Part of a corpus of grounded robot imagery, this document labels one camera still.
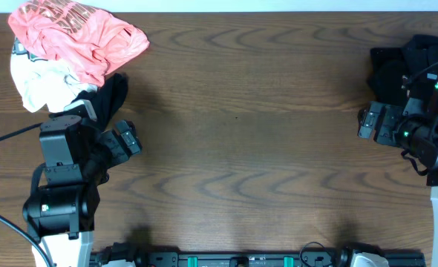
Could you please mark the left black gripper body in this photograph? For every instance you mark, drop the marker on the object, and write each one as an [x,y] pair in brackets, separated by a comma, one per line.
[113,147]

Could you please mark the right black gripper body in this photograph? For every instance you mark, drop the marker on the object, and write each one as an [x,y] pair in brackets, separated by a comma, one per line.
[391,115]

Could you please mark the black t-shirt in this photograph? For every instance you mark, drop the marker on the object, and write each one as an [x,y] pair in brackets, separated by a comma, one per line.
[419,41]

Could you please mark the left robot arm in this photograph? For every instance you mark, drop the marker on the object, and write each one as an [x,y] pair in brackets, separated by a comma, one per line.
[64,192]

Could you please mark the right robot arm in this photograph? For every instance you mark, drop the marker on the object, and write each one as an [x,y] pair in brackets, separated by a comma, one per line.
[414,129]

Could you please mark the black fabric storage container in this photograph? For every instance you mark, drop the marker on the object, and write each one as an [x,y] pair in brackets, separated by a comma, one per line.
[390,64]

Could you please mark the white printed shirt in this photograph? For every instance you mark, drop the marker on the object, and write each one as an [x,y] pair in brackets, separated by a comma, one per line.
[44,83]

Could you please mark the coral pink printed shirt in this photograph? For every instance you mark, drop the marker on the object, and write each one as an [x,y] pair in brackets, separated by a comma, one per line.
[91,40]

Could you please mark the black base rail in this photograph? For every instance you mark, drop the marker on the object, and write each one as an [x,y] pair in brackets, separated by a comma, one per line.
[312,254]

